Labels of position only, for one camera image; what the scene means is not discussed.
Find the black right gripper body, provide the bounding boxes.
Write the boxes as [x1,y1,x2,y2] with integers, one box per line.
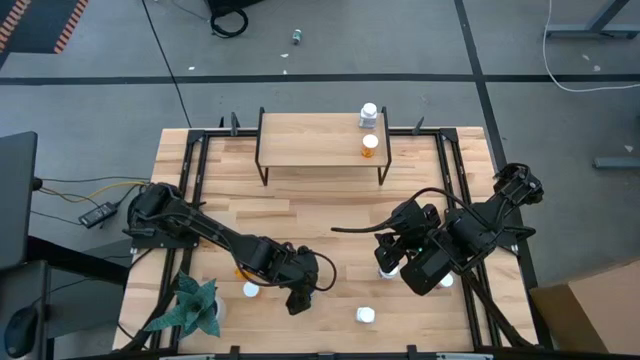
[382,202,442,246]

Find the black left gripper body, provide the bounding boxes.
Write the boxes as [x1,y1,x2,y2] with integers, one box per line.
[274,243,321,295]

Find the white bottle teal-edged label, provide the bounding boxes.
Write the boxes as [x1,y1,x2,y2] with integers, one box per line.
[358,102,379,130]

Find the wooden shelf black metal legs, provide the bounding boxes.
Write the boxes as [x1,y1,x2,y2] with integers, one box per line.
[253,105,393,187]

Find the green artificial potted plant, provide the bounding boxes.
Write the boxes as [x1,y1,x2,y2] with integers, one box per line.
[143,271,227,340]

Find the brown cardboard box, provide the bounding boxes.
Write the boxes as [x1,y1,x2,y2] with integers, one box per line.
[529,259,640,357]

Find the black power adapter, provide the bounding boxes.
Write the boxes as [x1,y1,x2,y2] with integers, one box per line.
[78,201,119,230]

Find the grey metal floor bar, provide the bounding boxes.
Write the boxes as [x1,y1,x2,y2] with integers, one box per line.
[593,157,640,170]

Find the grey metal desk leg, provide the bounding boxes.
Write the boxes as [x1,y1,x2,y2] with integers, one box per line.
[544,0,640,40]

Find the black desk surface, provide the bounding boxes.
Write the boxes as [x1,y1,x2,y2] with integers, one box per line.
[0,259,54,360]

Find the black computer mouse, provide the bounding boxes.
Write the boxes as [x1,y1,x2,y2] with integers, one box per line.
[3,305,40,359]

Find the black equipment base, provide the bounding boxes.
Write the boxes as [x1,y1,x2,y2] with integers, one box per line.
[204,0,266,16]

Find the dark grey desk panel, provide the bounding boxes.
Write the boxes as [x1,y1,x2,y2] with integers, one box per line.
[0,130,39,271]

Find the black orange striped floor mat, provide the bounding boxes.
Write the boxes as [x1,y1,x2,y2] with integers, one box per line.
[0,0,91,55]

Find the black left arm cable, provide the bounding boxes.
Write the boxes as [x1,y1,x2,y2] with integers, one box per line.
[299,248,338,293]

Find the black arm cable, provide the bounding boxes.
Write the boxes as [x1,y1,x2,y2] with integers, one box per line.
[299,248,338,293]
[330,187,496,236]

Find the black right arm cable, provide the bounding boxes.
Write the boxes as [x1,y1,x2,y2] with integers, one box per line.
[330,187,496,236]

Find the yellow cable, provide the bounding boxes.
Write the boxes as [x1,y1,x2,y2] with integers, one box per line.
[38,180,151,204]

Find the white floor cable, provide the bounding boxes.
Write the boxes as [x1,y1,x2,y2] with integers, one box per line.
[542,0,640,94]

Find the black coiled cable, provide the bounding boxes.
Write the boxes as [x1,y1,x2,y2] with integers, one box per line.
[209,7,250,39]

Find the thin black floor cable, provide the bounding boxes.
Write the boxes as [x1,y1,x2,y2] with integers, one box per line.
[141,0,193,129]

